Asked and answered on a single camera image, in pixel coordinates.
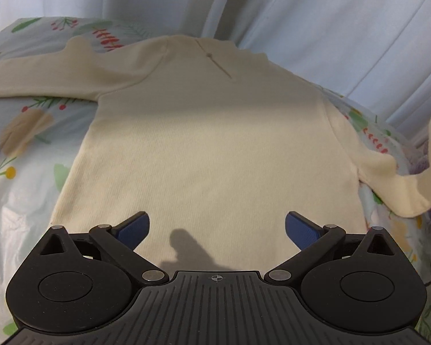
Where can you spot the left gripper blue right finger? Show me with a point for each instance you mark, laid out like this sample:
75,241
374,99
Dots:
304,233

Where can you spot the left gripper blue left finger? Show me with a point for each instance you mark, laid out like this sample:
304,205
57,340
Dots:
127,234

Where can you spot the cream knit sweater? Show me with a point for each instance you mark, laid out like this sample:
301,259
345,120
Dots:
216,144

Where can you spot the floral bed sheet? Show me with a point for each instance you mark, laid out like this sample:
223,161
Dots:
41,136

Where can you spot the white curtain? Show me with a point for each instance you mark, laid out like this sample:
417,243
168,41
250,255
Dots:
375,52

